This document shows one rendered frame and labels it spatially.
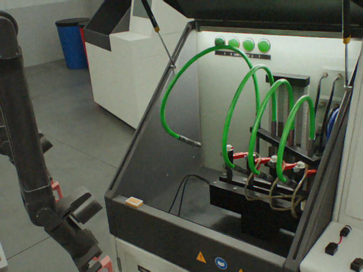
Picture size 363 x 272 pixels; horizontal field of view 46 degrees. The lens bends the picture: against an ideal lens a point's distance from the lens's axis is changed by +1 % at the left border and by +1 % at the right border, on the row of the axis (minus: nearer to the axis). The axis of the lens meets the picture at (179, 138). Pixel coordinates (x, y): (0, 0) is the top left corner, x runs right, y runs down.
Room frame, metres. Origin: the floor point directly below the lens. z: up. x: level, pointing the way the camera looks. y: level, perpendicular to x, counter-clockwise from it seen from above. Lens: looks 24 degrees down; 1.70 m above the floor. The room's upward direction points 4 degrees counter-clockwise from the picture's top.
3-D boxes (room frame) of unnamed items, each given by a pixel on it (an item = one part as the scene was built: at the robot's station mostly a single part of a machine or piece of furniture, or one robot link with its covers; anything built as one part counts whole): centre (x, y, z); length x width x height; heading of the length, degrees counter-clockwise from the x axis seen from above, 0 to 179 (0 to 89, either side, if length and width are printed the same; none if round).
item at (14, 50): (0.78, 0.31, 1.40); 0.11 x 0.06 x 0.43; 29
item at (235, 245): (1.06, -0.01, 0.87); 0.62 x 0.04 x 0.16; 51
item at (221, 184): (1.17, -0.25, 0.91); 0.34 x 0.10 x 0.15; 51
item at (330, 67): (1.30, -0.51, 1.20); 0.13 x 0.03 x 0.31; 51
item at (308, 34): (1.45, -0.33, 1.43); 0.54 x 0.03 x 0.02; 51
